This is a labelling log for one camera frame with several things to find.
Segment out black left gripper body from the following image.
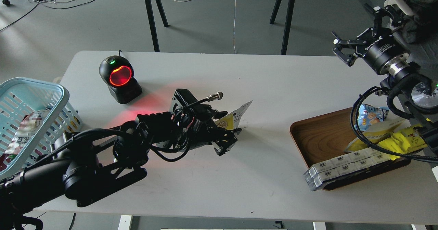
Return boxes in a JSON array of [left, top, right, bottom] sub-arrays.
[[170, 89, 223, 148]]

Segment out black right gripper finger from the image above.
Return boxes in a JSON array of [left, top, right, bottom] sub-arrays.
[[332, 31, 364, 67], [364, 3, 405, 37]]

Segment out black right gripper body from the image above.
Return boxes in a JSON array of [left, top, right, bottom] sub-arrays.
[[356, 28, 410, 75]]

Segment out yellow nut snack pouch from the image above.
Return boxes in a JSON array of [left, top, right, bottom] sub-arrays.
[[214, 100, 253, 130]]

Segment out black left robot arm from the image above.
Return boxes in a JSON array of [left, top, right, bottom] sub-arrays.
[[1, 89, 242, 230]]

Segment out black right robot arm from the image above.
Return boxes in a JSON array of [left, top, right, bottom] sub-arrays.
[[333, 4, 437, 163]]

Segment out blue snack bag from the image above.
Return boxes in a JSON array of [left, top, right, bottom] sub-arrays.
[[357, 104, 389, 131]]

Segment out yellow cartoon snack bag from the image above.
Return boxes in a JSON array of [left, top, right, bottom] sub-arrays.
[[377, 124, 427, 154]]

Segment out long white snack box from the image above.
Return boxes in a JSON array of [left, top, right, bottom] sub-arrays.
[[303, 148, 394, 191]]

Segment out red white snack bag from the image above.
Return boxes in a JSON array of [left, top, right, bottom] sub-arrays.
[[5, 110, 50, 162]]

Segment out light blue plastic basket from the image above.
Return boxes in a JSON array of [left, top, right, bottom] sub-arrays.
[[0, 77, 83, 179]]

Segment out grey office chair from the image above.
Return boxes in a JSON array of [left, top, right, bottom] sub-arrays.
[[384, 0, 416, 16]]

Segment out dark jacket on chair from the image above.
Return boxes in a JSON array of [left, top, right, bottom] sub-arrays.
[[401, 0, 438, 53]]

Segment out yellow white flat pouch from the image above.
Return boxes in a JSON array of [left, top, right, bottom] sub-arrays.
[[344, 117, 406, 153]]

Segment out brown wooden tray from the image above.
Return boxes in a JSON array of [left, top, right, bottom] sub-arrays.
[[289, 108, 411, 191]]

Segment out black barcode scanner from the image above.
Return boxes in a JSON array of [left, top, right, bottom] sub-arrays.
[[99, 50, 143, 104]]

